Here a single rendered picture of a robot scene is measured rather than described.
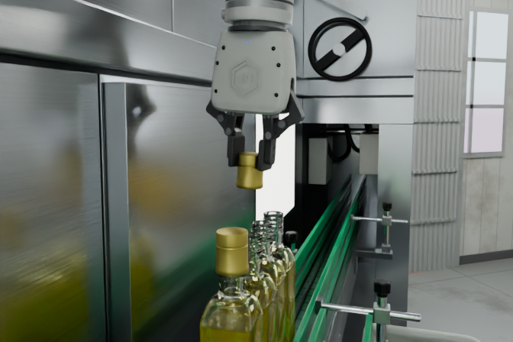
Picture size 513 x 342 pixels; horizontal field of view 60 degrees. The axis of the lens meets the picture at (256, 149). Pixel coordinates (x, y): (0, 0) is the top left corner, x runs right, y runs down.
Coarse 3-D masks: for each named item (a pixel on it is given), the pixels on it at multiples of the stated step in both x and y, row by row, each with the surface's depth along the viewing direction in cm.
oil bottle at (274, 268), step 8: (264, 264) 57; (272, 264) 58; (280, 264) 59; (264, 272) 56; (272, 272) 56; (280, 272) 58; (280, 280) 58; (280, 288) 58; (280, 296) 58; (280, 304) 58; (280, 312) 58; (280, 320) 58; (280, 328) 58; (280, 336) 58
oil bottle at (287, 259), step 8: (280, 248) 63; (288, 248) 64; (280, 256) 62; (288, 256) 63; (288, 264) 62; (288, 272) 62; (288, 280) 62; (288, 288) 62; (288, 296) 62; (288, 304) 62; (288, 312) 62; (288, 320) 62; (288, 328) 63; (288, 336) 63
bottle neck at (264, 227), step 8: (256, 224) 57; (264, 224) 57; (272, 224) 58; (264, 232) 57; (272, 232) 58; (264, 240) 57; (272, 240) 58; (264, 248) 57; (272, 248) 58; (264, 256) 57; (272, 256) 58
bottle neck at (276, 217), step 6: (264, 216) 63; (270, 216) 63; (276, 216) 63; (282, 216) 64; (276, 222) 63; (282, 222) 64; (276, 228) 63; (282, 228) 64; (276, 234) 63; (282, 234) 64; (276, 240) 63; (282, 240) 64; (276, 246) 63; (282, 246) 64
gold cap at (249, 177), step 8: (240, 152) 58; (248, 152) 58; (240, 160) 56; (248, 160) 56; (256, 160) 56; (240, 168) 56; (248, 168) 56; (256, 168) 56; (240, 176) 57; (248, 176) 56; (256, 176) 56; (240, 184) 57; (248, 184) 56; (256, 184) 57
